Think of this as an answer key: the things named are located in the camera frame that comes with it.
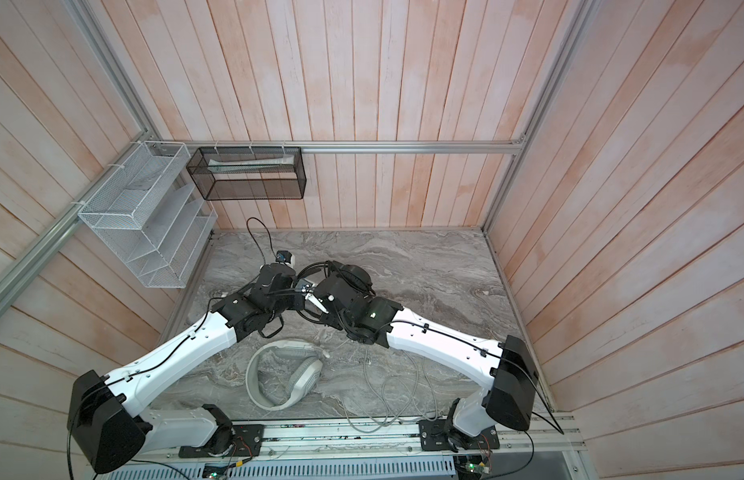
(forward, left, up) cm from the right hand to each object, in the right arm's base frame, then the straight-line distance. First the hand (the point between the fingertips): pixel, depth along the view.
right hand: (334, 292), depth 76 cm
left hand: (+2, +9, -4) cm, 10 cm away
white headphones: (-18, +7, -13) cm, 24 cm away
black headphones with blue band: (+4, -5, +2) cm, 6 cm away
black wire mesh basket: (+46, +34, +5) cm, 57 cm away
